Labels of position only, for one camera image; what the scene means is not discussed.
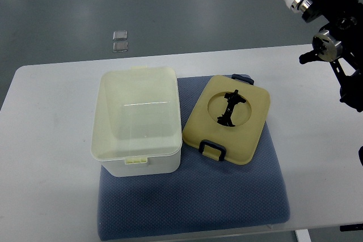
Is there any white storage box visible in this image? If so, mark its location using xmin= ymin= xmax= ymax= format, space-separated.
xmin=91 ymin=67 xmax=182 ymax=177

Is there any black table bracket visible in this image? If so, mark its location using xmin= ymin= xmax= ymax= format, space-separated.
xmin=340 ymin=223 xmax=363 ymax=232

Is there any upper metal floor plate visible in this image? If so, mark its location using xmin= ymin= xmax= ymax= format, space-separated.
xmin=112 ymin=30 xmax=128 ymax=41

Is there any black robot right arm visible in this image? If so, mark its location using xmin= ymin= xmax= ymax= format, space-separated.
xmin=298 ymin=0 xmax=362 ymax=112

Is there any blue-grey padded mat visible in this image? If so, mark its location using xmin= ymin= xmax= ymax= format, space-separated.
xmin=96 ymin=74 xmax=291 ymax=241

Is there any white table leg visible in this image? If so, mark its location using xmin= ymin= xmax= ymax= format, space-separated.
xmin=295 ymin=229 xmax=312 ymax=242

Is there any yellow box lid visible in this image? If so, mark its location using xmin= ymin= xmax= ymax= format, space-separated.
xmin=182 ymin=74 xmax=270 ymax=165

